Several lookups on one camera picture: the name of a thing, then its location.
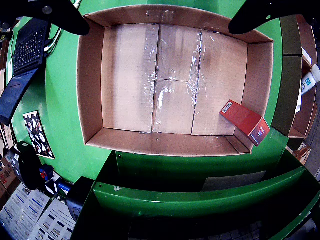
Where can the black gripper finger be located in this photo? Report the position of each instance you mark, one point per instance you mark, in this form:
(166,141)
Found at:
(62,17)
(257,15)

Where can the red carton box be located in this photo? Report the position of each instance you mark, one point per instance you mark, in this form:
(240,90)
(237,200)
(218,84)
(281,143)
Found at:
(245,120)

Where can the divided cardboard box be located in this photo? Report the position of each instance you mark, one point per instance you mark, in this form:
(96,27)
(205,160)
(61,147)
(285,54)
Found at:
(290,100)

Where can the shallow cardboard tray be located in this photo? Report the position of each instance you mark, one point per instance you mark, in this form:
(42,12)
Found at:
(175,75)

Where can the small open cardboard box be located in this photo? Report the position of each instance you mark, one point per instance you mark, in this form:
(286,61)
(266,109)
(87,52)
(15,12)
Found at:
(300,153)

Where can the small blue red box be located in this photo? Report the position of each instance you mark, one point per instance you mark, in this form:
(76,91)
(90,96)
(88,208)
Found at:
(46,172)

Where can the cardboard box red print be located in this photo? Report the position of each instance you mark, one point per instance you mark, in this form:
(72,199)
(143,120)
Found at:
(8,175)

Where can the black laptop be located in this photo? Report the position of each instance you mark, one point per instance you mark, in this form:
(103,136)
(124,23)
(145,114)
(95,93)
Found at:
(27,50)

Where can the white plastic bottle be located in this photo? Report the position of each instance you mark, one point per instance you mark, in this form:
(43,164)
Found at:
(310,80)

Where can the black white patterned card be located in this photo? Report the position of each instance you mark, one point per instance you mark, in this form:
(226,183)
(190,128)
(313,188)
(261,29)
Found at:
(37,135)

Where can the black rounded device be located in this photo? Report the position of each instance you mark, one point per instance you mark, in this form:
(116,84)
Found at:
(30,167)

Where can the black grey handheld device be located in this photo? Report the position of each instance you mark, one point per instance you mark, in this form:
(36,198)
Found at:
(80,197)

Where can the printed white paper sheet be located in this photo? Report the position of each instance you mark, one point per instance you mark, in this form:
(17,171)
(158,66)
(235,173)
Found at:
(22,212)
(55,222)

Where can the green metal shelf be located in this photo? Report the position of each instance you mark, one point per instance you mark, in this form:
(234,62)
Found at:
(175,200)

